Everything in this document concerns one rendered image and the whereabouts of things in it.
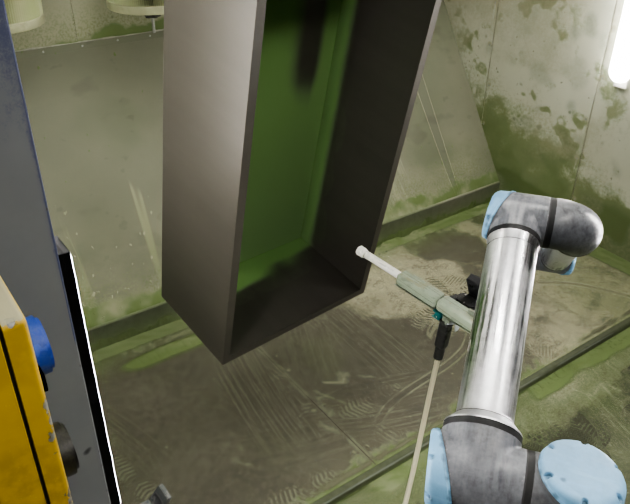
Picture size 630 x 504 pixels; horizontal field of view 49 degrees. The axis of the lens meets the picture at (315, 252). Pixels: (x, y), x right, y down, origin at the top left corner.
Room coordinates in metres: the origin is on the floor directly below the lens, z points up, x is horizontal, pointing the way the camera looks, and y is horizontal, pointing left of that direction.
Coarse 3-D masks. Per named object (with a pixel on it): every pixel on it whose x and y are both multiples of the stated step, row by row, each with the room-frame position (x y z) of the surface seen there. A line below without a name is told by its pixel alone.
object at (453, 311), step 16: (368, 256) 1.84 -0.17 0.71; (400, 272) 1.75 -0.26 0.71; (400, 288) 1.72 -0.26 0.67; (416, 288) 1.68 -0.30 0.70; (432, 288) 1.67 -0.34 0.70; (432, 304) 1.63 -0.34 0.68; (448, 304) 1.60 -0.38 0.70; (448, 320) 1.59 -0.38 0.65; (464, 320) 1.55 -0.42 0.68; (448, 336) 1.61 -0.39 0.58
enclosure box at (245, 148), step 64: (192, 0) 1.62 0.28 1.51; (256, 0) 1.44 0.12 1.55; (320, 0) 2.06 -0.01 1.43; (384, 0) 2.00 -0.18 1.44; (192, 64) 1.63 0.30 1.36; (256, 64) 1.47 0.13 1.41; (320, 64) 2.12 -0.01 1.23; (384, 64) 1.99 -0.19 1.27; (192, 128) 1.65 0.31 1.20; (256, 128) 2.00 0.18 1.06; (320, 128) 2.19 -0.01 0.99; (384, 128) 1.97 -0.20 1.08; (192, 192) 1.67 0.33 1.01; (256, 192) 2.05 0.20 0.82; (320, 192) 2.18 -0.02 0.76; (384, 192) 1.96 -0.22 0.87; (192, 256) 1.70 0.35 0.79; (256, 256) 2.12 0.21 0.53; (320, 256) 2.16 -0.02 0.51; (192, 320) 1.72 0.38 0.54; (256, 320) 1.81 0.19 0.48
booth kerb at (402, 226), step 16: (480, 192) 3.44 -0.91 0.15; (432, 208) 3.22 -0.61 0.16; (448, 208) 3.30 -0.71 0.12; (464, 208) 3.37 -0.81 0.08; (384, 224) 3.03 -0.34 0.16; (400, 224) 3.09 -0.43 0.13; (416, 224) 3.16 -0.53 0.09; (384, 240) 3.03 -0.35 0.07; (160, 304) 2.32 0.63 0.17; (112, 320) 2.20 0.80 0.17; (128, 320) 2.23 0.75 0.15; (144, 320) 2.27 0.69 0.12; (160, 320) 2.31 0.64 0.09; (176, 320) 2.35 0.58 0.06; (96, 336) 2.15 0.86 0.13; (112, 336) 2.19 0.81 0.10; (128, 336) 2.23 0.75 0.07
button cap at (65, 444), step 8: (56, 424) 0.45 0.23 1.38; (56, 432) 0.44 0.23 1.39; (64, 432) 0.44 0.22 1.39; (64, 440) 0.43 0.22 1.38; (64, 448) 0.43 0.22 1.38; (72, 448) 0.43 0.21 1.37; (64, 456) 0.42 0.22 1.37; (72, 456) 0.43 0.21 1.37; (64, 464) 0.42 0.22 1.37; (72, 464) 0.42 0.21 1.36; (72, 472) 0.42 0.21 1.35
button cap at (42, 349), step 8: (32, 320) 0.44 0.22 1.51; (32, 328) 0.43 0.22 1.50; (40, 328) 0.44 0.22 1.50; (32, 336) 0.43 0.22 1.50; (40, 336) 0.43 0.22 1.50; (32, 344) 0.42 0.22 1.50; (40, 344) 0.43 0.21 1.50; (48, 344) 0.43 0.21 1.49; (40, 352) 0.42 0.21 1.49; (48, 352) 0.43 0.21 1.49; (40, 360) 0.42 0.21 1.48; (48, 360) 0.42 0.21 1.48; (48, 368) 0.42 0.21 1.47
